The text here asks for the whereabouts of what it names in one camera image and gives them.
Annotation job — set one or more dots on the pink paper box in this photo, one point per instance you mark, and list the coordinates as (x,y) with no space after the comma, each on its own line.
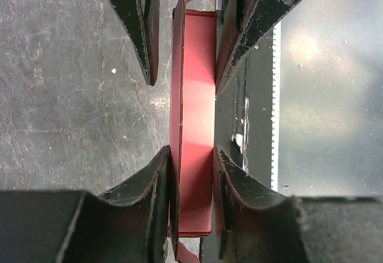
(191,125)

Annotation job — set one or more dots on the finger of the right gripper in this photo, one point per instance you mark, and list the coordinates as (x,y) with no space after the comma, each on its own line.
(140,18)
(244,23)

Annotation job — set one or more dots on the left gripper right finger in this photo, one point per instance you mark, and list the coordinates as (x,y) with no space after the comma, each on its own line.
(256,224)

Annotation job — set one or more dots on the grey slotted cable duct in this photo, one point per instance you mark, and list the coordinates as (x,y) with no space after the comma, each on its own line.
(276,76)

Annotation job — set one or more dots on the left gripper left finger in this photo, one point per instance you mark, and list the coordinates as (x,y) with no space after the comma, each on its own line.
(127,223)

